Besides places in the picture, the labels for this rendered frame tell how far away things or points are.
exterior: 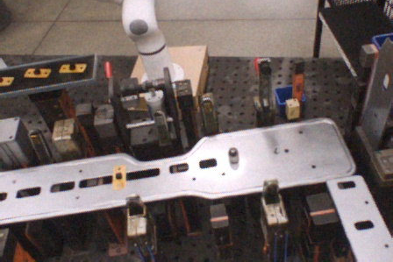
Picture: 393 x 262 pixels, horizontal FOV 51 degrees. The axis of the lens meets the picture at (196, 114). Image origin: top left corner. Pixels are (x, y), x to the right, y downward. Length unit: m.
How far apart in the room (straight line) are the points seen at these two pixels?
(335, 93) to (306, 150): 0.65
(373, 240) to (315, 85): 0.93
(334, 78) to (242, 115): 0.45
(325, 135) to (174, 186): 0.47
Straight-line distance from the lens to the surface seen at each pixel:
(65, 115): 1.49
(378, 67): 1.15
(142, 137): 1.37
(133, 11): 1.50
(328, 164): 1.22
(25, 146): 1.40
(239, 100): 1.81
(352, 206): 1.15
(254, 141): 1.26
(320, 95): 1.84
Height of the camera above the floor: 1.97
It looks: 46 degrees down
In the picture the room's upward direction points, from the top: 10 degrees counter-clockwise
